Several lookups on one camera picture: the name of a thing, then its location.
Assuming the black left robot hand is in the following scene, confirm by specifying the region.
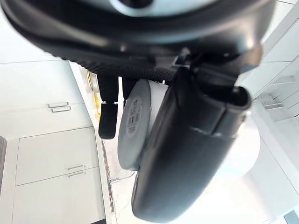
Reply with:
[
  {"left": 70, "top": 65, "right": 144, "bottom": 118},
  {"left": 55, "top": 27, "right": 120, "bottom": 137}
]
[{"left": 0, "top": 0, "right": 278, "bottom": 223}]

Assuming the white cup with grey base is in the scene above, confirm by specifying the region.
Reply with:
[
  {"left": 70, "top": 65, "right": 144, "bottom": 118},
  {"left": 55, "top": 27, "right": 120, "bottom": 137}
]
[{"left": 116, "top": 78, "right": 261, "bottom": 179}]

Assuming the grey-blue flat object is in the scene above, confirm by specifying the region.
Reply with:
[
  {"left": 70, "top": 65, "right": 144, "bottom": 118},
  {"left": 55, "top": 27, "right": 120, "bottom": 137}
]
[{"left": 283, "top": 209, "right": 299, "bottom": 224}]

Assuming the white kitchen cabinet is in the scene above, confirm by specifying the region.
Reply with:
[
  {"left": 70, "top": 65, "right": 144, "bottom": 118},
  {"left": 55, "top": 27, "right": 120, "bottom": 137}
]
[{"left": 0, "top": 59, "right": 112, "bottom": 224}]

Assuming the dark grey appliance edge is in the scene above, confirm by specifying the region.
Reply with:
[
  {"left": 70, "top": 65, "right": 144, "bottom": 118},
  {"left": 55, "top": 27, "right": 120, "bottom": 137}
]
[{"left": 0, "top": 135, "right": 7, "bottom": 189}]

